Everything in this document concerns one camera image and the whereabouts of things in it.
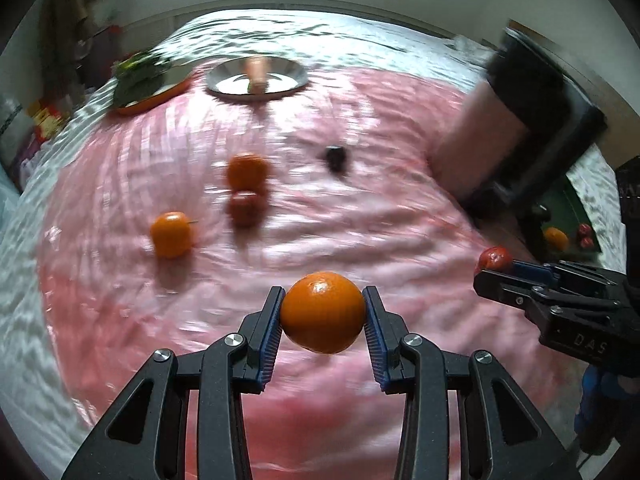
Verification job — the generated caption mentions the white crumpled cloth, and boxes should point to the white crumpled cloth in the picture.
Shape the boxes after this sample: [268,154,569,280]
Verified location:
[450,32,496,61]

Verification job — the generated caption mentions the dark purple cabinet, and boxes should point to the dark purple cabinet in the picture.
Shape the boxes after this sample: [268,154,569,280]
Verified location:
[87,22,126,81]

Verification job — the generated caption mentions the yellow packages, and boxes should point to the yellow packages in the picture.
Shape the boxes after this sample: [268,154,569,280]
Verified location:
[25,97,71,141]

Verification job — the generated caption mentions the person's right hand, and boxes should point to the person's right hand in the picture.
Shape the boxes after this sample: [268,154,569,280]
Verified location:
[575,366,621,456]

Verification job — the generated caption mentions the orange-rimmed plate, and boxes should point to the orange-rimmed plate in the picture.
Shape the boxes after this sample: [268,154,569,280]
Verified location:
[115,67,193,116]

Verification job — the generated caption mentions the leafy green vegetable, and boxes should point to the leafy green vegetable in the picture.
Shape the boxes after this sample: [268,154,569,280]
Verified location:
[114,49,173,108]

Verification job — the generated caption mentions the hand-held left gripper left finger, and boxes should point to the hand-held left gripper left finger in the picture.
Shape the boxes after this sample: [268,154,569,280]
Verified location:
[62,286,286,480]

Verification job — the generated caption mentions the carrot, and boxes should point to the carrot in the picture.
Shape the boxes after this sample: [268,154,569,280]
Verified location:
[243,56,271,95]

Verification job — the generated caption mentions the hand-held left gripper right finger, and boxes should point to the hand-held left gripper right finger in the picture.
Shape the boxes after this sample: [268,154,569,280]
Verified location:
[362,285,583,480]

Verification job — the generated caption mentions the orange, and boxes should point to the orange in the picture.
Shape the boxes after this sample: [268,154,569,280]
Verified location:
[544,227,570,252]
[226,153,268,191]
[151,211,193,259]
[280,271,366,354]

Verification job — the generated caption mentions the striped white plate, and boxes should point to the striped white plate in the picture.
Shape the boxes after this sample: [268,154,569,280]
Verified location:
[206,57,308,103]

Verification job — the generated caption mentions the clear jug with black handle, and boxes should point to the clear jug with black handle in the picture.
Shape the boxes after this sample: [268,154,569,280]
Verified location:
[427,20,608,261]

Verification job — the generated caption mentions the green tray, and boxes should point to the green tray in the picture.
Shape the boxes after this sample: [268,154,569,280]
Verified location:
[542,172,608,261]

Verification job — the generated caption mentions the pink plastic sheet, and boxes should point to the pink plastic sheet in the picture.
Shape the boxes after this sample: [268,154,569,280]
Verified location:
[37,62,601,480]

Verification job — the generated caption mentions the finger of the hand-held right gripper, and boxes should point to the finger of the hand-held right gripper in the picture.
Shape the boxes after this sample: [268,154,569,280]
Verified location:
[510,260,613,286]
[474,268,556,313]

